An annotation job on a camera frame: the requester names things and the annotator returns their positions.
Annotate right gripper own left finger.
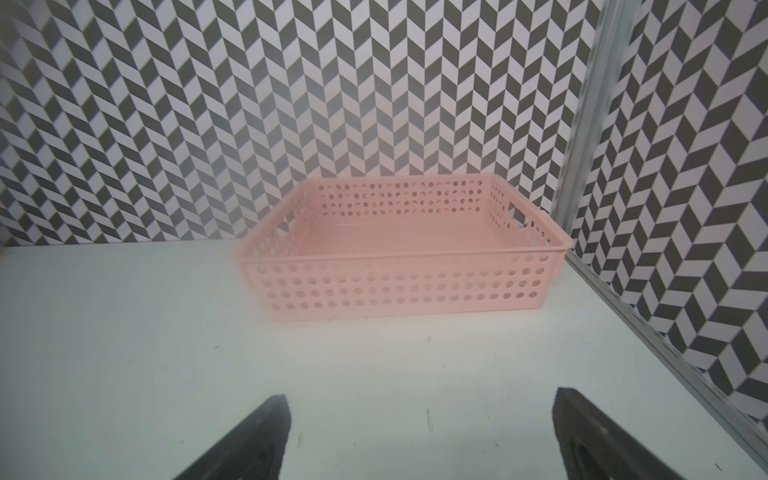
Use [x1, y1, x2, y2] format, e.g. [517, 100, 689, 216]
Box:
[175, 394, 291, 480]

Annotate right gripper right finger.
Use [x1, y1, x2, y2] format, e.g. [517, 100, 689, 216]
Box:
[552, 387, 682, 480]

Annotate pink plastic basket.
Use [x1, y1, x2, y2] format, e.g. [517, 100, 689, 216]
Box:
[234, 173, 573, 322]

